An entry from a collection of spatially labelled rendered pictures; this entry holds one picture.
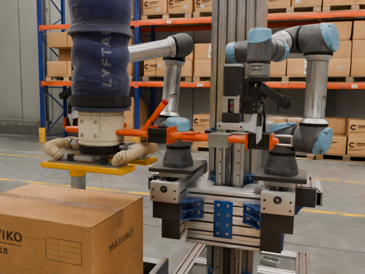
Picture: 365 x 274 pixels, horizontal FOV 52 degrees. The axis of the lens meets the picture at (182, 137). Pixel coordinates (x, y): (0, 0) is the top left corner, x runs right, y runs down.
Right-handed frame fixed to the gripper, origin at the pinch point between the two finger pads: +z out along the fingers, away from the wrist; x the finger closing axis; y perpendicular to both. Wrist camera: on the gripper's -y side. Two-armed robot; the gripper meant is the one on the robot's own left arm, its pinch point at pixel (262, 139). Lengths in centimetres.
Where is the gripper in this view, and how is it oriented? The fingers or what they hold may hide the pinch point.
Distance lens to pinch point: 126.3
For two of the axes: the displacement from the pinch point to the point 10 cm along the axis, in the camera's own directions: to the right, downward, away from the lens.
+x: -3.6, 1.1, -9.3
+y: -9.3, -0.6, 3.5
